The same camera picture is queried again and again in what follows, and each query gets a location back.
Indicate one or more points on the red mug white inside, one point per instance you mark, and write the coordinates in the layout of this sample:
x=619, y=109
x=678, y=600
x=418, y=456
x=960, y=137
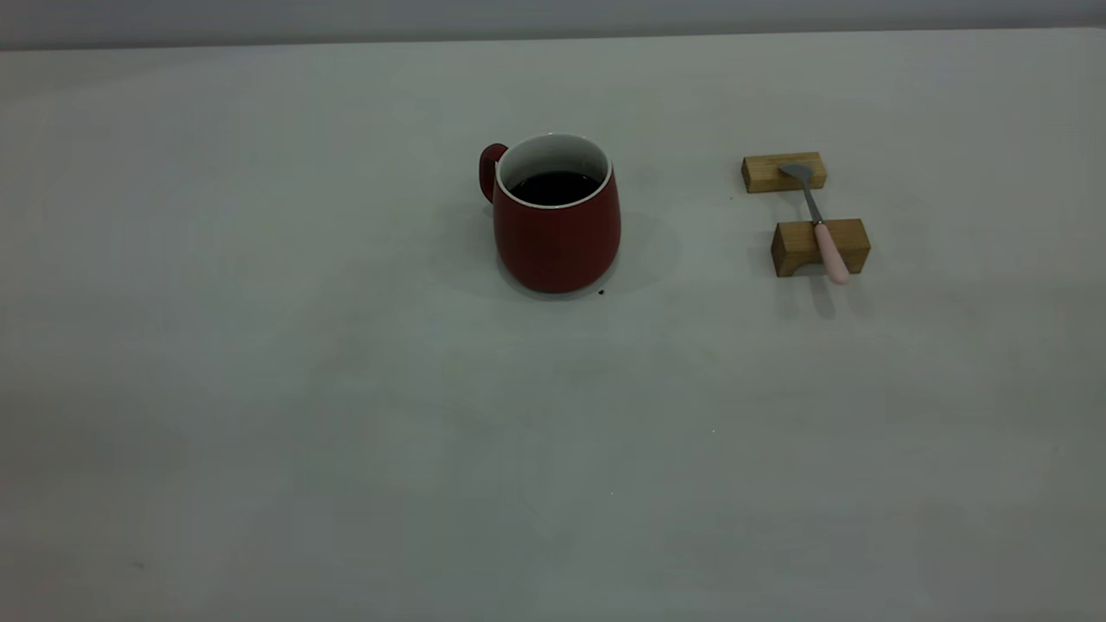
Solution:
x=557, y=250

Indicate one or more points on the dark coffee liquid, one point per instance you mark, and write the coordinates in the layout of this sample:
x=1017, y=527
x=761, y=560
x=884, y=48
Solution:
x=553, y=188

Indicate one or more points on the arched wooden block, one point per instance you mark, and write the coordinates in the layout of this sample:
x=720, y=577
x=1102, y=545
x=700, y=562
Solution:
x=795, y=246

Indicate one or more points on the flat rectangular wooden block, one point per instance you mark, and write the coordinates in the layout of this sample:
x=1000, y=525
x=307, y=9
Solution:
x=765, y=173

